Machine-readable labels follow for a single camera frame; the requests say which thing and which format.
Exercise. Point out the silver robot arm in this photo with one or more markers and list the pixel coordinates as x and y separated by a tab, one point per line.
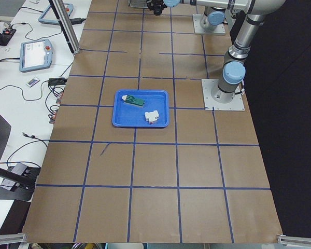
233	71
213	16

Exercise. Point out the wire mesh shelf rack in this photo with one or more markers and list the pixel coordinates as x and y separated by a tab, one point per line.
137	3

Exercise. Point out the blue plastic tray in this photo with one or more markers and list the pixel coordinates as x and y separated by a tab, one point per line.
130	115

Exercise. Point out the green electrical switch module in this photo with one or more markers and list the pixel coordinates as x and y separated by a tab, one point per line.
132	100

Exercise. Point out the white grey circuit breaker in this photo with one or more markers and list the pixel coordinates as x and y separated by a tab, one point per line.
152	117

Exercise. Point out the small remote control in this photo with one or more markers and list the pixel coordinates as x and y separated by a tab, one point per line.
33	82

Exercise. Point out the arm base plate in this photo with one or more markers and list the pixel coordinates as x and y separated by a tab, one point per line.
215	99
202	26

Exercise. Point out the red mushroom push button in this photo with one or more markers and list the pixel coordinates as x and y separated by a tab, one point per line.
157	11

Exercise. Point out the black power adapter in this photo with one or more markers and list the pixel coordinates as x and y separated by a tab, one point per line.
57	81

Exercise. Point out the aluminium frame post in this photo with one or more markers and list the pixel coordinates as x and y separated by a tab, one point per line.
63	19

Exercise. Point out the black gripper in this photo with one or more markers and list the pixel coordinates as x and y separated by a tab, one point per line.
150	4

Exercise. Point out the black device with red button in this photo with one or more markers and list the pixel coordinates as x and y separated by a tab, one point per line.
6	35

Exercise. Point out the near teach pendant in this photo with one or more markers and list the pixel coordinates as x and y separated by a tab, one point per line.
35	55

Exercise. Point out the grey hub box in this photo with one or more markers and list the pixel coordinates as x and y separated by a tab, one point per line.
16	176

